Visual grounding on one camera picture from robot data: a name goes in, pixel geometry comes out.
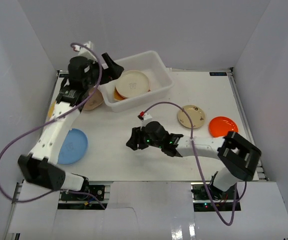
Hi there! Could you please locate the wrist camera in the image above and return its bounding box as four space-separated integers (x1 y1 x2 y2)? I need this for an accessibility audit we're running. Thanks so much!
78 41 95 60
138 111 152 127

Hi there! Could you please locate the white plastic bin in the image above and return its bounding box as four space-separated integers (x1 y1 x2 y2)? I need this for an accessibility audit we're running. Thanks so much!
99 50 174 113

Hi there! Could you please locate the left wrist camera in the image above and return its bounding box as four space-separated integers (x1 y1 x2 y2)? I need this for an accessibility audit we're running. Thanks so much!
78 41 95 60

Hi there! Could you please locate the pink round plate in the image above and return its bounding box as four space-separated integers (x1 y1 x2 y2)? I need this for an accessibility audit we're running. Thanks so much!
146 76 151 92

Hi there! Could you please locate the orange round plate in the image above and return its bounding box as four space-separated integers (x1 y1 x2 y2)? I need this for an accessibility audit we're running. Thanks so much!
209 116 239 138

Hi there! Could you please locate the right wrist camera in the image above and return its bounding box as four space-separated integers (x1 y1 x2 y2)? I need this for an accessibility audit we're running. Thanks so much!
138 111 152 127

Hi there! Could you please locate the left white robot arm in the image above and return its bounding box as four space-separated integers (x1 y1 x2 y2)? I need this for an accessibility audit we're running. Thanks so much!
18 53 124 200

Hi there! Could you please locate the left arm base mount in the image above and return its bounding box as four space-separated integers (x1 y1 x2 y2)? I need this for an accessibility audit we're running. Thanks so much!
58 184 109 210

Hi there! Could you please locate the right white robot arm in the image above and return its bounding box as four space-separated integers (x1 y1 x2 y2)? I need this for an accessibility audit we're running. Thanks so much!
126 121 262 200

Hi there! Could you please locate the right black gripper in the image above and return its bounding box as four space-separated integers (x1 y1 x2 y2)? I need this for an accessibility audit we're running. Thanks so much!
126 126 163 152

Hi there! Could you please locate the yellow square plate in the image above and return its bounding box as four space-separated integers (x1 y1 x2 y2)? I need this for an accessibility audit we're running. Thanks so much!
47 100 56 119

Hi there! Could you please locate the cream round plate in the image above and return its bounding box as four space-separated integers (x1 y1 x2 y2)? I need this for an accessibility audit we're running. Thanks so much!
115 70 148 99

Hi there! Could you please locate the blue round plate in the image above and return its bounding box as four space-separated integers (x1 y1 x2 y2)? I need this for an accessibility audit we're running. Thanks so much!
58 128 88 165

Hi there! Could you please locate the woven bamboo fan tray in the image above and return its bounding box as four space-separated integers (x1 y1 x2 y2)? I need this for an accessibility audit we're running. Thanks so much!
113 88 125 101

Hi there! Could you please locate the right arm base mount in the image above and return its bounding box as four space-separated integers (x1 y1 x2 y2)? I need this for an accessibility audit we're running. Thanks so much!
191 182 235 213

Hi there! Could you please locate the brown square plate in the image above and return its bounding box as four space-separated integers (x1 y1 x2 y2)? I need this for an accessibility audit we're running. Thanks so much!
82 88 104 111

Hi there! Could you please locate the small floral cream plate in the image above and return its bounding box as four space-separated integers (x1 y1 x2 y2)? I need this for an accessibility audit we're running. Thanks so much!
177 105 206 129

